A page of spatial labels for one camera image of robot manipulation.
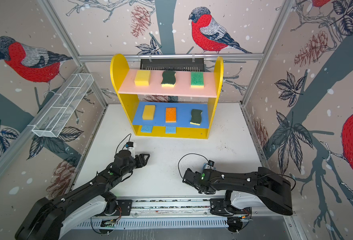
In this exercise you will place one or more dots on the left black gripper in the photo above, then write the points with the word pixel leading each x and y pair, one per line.
pixel 141 160

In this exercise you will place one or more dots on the blue sponge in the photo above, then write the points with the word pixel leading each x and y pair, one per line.
pixel 146 129
pixel 170 130

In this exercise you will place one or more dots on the yellow orange-tinted sponge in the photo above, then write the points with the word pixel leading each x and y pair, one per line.
pixel 148 112

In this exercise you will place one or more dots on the orange sponge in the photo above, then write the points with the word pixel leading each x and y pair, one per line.
pixel 170 115

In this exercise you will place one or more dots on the dark green wavy sponge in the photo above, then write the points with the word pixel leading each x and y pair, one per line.
pixel 196 117
pixel 168 79

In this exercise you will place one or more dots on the plain yellow sponge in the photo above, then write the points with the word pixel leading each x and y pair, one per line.
pixel 142 78

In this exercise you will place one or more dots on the bright green sponge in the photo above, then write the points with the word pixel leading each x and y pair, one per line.
pixel 197 80

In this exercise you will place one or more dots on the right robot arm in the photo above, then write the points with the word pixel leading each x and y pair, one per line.
pixel 243 191

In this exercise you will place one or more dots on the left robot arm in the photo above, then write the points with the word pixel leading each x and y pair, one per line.
pixel 51 219

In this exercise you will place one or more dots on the yellow shelf unit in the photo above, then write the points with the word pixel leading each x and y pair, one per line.
pixel 161 119

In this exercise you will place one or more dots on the black perforated metal tray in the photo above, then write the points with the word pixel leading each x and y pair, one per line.
pixel 189 65

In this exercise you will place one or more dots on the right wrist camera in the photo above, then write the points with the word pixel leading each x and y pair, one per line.
pixel 209 165

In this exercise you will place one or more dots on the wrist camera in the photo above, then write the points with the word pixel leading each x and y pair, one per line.
pixel 209 165
pixel 130 145

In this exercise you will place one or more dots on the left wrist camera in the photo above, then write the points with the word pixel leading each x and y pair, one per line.
pixel 130 145

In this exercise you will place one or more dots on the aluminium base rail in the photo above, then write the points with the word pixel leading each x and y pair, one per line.
pixel 170 207

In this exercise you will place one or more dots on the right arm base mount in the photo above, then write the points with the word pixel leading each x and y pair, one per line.
pixel 223 208

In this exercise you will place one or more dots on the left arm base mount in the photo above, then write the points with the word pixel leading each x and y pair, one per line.
pixel 119 208

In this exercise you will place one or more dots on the white wire mesh basket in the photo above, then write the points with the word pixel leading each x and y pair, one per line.
pixel 65 103

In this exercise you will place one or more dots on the horizontal aluminium frame bar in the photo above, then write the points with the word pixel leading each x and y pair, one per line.
pixel 134 58

